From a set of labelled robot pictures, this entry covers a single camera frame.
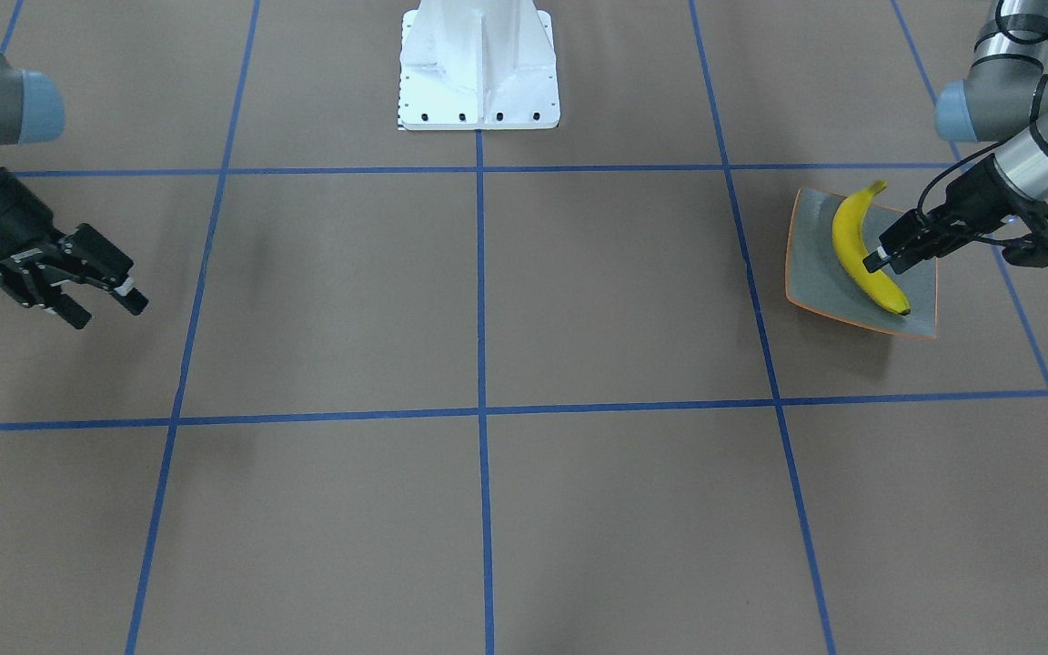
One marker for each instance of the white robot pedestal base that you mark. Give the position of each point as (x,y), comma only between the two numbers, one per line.
(478,65)

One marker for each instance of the grey square plate orange rim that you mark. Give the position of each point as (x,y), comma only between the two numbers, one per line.
(829,238)

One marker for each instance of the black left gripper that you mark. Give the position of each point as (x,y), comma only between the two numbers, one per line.
(981,197)

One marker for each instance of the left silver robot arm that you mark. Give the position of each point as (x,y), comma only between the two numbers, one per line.
(1003,102)

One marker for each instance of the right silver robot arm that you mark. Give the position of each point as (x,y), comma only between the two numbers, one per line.
(31,112)

